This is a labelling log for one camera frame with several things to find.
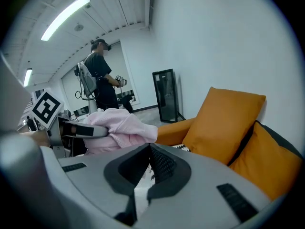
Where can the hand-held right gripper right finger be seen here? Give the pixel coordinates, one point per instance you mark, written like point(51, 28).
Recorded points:
point(205, 194)

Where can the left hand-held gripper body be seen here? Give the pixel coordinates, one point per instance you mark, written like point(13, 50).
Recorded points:
point(46, 108)

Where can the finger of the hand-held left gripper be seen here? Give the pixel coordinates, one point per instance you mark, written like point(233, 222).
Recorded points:
point(100, 131)

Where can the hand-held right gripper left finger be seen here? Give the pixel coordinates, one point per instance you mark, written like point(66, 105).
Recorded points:
point(95, 175)

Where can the pink cloth garment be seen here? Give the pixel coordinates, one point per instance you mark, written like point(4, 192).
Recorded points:
point(124, 125)

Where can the orange sofa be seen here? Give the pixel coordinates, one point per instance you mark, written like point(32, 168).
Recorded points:
point(171, 132)

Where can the long ceiling light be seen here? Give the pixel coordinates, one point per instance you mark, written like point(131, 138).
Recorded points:
point(27, 77)
point(65, 17)

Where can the black framed standing mirror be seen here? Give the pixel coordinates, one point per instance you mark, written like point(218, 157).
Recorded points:
point(166, 96)

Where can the round ceiling fixture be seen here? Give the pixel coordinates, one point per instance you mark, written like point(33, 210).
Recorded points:
point(78, 27)

